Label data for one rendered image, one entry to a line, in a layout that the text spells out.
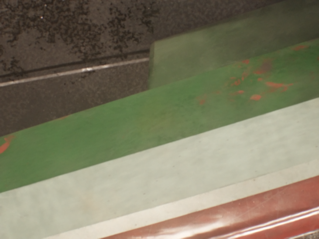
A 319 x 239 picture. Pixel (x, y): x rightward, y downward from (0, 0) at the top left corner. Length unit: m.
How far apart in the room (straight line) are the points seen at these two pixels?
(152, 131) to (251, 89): 0.12
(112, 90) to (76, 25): 0.15
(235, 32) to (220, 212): 0.69
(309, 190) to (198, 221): 0.10
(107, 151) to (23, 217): 0.15
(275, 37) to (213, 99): 0.41
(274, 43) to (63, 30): 0.45
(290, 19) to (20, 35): 0.53
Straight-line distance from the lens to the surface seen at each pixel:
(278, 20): 1.21
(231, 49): 1.13
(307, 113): 0.60
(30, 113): 1.42
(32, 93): 1.40
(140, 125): 0.74
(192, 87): 0.79
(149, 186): 0.56
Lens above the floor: 1.28
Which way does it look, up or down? 67 degrees down
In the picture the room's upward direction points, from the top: 179 degrees counter-clockwise
